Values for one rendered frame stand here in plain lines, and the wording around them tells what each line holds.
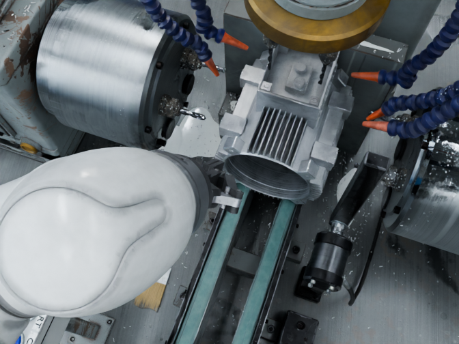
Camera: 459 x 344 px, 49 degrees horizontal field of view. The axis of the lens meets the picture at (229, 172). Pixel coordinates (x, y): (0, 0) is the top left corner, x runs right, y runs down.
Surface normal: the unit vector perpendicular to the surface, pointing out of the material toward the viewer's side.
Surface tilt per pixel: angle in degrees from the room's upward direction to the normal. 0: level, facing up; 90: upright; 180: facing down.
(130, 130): 73
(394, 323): 0
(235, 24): 90
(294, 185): 39
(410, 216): 69
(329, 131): 0
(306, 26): 0
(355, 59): 90
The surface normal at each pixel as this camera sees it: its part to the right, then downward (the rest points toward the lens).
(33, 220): -0.20, -0.13
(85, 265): 0.15, 0.20
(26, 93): 0.94, 0.31
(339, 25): -0.01, -0.38
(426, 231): -0.33, 0.80
